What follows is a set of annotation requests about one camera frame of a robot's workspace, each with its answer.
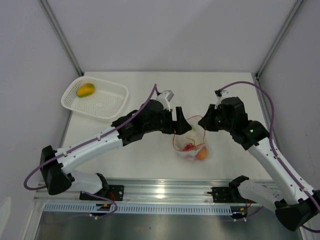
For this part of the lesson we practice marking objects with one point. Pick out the white perforated plastic basket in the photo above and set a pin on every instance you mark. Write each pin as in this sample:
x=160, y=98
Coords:
x=105, y=104

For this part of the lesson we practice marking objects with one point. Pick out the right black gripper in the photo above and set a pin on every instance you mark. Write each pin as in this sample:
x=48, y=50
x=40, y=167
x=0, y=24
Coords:
x=206, y=122

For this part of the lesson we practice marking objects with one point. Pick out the right aluminium frame post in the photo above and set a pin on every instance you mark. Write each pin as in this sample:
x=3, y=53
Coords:
x=280, y=36

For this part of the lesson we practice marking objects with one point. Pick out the aluminium mounting rail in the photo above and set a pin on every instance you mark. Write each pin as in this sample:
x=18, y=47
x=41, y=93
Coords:
x=155, y=191

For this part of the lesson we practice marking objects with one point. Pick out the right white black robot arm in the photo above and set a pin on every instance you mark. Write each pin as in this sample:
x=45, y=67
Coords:
x=295, y=202

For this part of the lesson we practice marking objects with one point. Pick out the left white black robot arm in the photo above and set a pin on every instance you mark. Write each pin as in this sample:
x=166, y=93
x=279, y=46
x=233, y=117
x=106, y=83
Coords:
x=58, y=167

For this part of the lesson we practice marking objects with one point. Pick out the yellow green toy mango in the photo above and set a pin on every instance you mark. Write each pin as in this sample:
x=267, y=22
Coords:
x=85, y=90

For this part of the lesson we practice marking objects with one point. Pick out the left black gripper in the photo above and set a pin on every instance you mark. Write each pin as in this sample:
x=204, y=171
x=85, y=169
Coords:
x=179, y=126

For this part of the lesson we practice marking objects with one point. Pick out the clear red zip bag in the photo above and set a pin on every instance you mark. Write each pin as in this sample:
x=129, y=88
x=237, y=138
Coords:
x=176, y=146

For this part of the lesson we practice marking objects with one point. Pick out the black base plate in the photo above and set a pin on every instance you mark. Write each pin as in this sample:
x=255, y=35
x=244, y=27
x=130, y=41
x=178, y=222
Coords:
x=226, y=195
x=115, y=193

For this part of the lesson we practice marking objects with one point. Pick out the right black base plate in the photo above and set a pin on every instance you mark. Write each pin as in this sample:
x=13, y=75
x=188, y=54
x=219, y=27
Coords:
x=226, y=195

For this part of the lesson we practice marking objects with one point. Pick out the left aluminium frame post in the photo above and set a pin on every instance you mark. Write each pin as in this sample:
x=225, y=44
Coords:
x=55, y=25

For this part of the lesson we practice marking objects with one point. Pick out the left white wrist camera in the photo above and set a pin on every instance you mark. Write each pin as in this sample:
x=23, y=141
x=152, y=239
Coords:
x=164, y=98

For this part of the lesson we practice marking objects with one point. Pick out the aluminium frame post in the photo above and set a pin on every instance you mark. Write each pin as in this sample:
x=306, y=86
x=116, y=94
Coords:
x=55, y=25
x=280, y=36

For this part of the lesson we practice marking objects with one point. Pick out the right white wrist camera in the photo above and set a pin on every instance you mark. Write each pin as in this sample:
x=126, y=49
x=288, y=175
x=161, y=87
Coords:
x=221, y=95

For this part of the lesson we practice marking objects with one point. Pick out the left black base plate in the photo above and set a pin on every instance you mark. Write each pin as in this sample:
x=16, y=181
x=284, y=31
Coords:
x=115, y=193

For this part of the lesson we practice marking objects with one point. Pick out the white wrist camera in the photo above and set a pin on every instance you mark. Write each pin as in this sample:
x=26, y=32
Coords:
x=164, y=98
x=221, y=95

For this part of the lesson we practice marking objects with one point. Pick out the white slotted cable duct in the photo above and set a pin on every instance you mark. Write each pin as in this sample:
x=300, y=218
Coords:
x=132, y=208

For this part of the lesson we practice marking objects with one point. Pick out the red toy tomato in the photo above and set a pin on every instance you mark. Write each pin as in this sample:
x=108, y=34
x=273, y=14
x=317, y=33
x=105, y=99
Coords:
x=202, y=154

